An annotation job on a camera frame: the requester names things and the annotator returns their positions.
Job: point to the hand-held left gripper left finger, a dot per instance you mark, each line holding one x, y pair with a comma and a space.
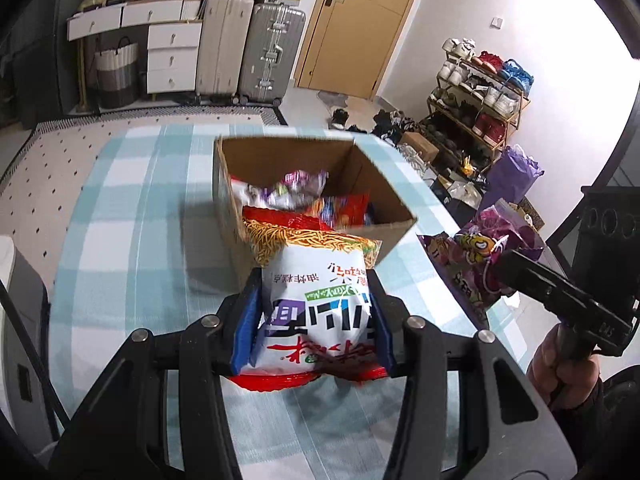
245, 330

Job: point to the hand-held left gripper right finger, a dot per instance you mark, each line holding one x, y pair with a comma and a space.
382, 330

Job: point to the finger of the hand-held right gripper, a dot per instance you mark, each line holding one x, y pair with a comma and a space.
535, 280

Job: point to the purple candy packet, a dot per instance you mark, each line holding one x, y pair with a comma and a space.
480, 245

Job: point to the white red noodle snack packet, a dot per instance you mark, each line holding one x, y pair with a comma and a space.
315, 320

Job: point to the orange red snack packet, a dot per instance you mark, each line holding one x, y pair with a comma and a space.
345, 207

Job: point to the purple white snack packet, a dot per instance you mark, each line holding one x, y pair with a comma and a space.
300, 185

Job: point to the brown cardboard box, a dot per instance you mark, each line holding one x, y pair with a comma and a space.
360, 170

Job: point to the person's right forearm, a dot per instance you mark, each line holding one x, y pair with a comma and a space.
610, 425

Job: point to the person's right hand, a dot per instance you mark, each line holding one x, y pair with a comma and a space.
550, 375

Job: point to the purple gift bag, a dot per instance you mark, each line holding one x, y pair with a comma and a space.
512, 180

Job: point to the teal white checked tablecloth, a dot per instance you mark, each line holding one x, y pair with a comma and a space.
150, 260

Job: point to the white red packet with yellow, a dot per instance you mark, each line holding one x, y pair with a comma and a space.
242, 191

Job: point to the small cardboard box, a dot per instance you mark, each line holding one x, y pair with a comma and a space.
419, 145

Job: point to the shoe rack with shoes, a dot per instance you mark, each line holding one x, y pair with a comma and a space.
480, 100

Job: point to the pile of shoes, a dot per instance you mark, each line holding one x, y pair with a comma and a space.
385, 122

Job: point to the white side table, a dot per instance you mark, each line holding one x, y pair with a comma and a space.
20, 320

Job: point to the grey doormat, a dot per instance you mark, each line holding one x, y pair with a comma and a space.
331, 96

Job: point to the dotted rug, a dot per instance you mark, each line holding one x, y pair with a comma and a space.
55, 170

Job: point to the silver suitcase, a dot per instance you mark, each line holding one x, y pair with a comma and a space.
270, 55

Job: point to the grey white woven basket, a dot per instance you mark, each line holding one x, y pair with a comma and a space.
117, 77

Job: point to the white desk with drawers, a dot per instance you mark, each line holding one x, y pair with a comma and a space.
170, 55

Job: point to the beige suitcase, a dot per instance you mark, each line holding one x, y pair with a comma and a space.
225, 45

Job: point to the wooden door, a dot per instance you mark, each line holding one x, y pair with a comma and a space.
360, 25

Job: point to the grey refrigerator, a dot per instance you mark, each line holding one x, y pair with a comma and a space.
35, 60

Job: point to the white wall switch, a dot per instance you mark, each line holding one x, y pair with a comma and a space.
497, 22

